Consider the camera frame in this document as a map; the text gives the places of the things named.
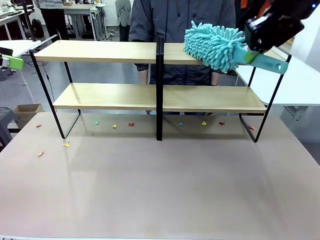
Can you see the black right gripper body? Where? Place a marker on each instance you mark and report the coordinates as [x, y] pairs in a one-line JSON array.
[[282, 25]]

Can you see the teal chenille duster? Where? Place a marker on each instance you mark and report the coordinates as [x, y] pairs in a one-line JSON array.
[[212, 47]]

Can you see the pink paper scrap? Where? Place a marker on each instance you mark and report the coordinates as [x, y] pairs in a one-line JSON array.
[[40, 153]]

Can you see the person right forearm gray sleeve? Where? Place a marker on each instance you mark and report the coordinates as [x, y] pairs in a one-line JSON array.
[[142, 67]]

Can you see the person left hand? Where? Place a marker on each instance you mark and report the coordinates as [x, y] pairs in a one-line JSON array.
[[215, 79]]

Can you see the person right hand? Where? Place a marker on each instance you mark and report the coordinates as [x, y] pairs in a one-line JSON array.
[[143, 78]]

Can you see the white side table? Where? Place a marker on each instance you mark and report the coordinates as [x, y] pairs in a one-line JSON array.
[[20, 46], [295, 85]]

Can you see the black backpack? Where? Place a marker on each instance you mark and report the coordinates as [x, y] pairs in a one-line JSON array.
[[37, 28]]

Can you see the white lab bench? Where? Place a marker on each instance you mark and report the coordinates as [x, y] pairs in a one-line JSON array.
[[12, 17]]

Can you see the black stand pole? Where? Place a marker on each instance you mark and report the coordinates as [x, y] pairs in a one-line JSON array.
[[28, 20]]

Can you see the cardboard box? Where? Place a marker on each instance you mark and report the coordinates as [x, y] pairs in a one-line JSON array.
[[27, 112]]

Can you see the background person black trousers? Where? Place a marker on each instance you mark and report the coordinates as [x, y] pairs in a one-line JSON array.
[[51, 17]]

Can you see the gray stool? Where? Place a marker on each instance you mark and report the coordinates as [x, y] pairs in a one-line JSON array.
[[5, 125]]

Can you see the person in gray jacket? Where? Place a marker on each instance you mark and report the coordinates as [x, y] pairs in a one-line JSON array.
[[175, 22]]

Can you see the wooden top background desk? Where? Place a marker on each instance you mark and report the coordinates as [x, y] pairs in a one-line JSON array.
[[82, 11]]

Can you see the background person white shirt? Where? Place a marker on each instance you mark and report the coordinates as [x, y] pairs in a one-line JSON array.
[[123, 15]]

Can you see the wooden shelf unit black frame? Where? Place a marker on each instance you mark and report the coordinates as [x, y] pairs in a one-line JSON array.
[[212, 98], [105, 53]]

